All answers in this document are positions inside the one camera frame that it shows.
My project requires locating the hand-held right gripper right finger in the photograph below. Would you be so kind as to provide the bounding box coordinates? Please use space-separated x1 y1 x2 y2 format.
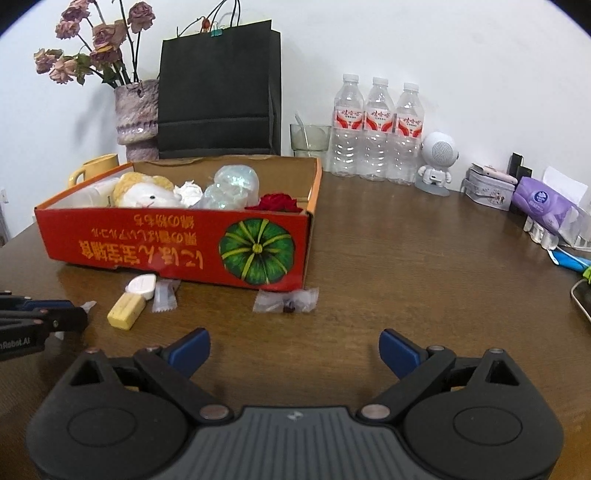
361 329 527 422

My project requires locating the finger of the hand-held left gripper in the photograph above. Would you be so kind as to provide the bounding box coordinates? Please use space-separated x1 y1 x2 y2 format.
0 290 77 313
0 306 89 335

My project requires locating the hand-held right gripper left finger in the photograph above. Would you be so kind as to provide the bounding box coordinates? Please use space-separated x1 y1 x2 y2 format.
69 328 232 422

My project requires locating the red cardboard box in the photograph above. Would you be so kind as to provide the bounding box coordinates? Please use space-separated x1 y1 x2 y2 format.
34 154 323 292

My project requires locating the white and yellow plush sheep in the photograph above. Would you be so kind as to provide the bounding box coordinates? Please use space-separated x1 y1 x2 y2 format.
111 172 184 208

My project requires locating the white tissue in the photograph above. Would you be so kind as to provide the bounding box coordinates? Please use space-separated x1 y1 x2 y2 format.
174 181 205 208

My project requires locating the clear plastic wrap ball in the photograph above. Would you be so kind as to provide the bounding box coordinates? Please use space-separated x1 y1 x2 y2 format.
196 165 260 211

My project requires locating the red artificial rose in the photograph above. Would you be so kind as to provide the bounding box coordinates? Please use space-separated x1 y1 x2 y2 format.
245 193 304 214

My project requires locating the translucent white container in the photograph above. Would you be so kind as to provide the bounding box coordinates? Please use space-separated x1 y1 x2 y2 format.
69 178 121 209

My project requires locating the clear candy wrapper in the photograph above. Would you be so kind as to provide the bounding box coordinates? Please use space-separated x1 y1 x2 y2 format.
152 279 181 314

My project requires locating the yellow rectangular block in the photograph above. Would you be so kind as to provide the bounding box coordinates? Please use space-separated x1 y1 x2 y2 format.
107 292 147 331

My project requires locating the clear plastic bag dark item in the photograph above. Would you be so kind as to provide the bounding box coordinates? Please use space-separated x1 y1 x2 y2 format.
253 287 320 315

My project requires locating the yellow mug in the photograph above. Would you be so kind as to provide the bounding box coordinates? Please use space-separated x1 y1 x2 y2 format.
68 154 122 189

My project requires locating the grey tin box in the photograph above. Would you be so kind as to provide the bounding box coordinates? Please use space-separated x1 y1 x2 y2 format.
460 173 518 212

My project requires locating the blue flat object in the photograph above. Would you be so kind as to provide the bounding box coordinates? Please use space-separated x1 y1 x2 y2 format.
549 247 591 273

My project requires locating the pale pink case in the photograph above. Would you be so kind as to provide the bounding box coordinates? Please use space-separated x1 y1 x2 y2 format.
470 162 519 185

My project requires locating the purple tissue pack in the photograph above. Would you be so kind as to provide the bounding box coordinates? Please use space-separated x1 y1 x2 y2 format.
512 166 590 232

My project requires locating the white robot speaker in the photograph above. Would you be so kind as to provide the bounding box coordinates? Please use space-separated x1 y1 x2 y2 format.
414 131 461 197

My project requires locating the clear water bottle red label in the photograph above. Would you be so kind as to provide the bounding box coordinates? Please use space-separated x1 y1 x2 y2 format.
362 77 397 182
329 73 366 179
390 82 425 186

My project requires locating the small black block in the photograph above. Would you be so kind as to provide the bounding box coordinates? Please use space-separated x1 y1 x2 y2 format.
510 152 534 179

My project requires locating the clear glass cup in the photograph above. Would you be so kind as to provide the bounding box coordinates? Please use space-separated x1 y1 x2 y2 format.
289 113 333 160

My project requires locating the black paper bag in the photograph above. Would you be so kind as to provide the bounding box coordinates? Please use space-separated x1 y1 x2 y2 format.
158 0 282 161

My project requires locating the dried pink rose bouquet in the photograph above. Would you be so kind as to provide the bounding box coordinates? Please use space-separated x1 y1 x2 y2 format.
33 0 156 88

